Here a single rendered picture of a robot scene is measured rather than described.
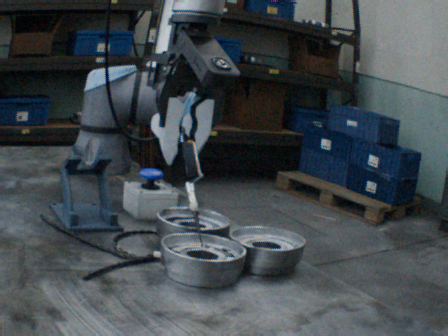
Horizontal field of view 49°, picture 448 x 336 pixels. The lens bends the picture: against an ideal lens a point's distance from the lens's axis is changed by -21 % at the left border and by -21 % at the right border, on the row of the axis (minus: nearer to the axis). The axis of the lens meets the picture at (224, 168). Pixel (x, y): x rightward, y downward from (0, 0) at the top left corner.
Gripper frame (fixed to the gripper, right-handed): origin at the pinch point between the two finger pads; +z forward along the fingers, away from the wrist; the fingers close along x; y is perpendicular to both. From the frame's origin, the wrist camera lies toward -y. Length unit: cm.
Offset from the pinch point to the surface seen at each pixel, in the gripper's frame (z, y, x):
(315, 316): 13.1, -27.1, -3.9
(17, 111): 37, 344, -38
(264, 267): 11.8, -12.6, -6.3
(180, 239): 9.8, -4.8, 1.9
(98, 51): -11, 341, -106
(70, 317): 13.2, -20.2, 24.0
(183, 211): 9.6, 6.5, -4.8
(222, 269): 10.2, -14.9, 1.8
